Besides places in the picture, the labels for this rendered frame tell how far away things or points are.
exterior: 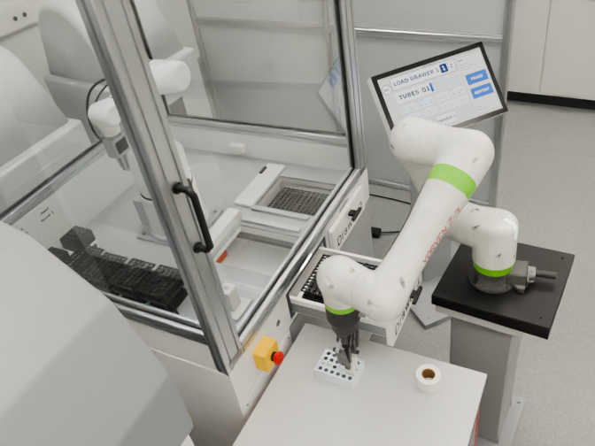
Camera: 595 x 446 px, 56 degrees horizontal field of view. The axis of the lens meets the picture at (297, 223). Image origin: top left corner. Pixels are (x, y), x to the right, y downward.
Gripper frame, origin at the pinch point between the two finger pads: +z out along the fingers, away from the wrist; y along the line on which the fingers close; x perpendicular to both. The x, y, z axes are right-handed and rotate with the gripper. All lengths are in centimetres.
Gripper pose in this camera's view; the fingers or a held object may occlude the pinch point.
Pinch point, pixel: (351, 364)
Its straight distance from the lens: 164.2
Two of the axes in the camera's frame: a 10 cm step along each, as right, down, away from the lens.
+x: -8.7, -1.9, 4.5
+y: 4.7, -6.1, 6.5
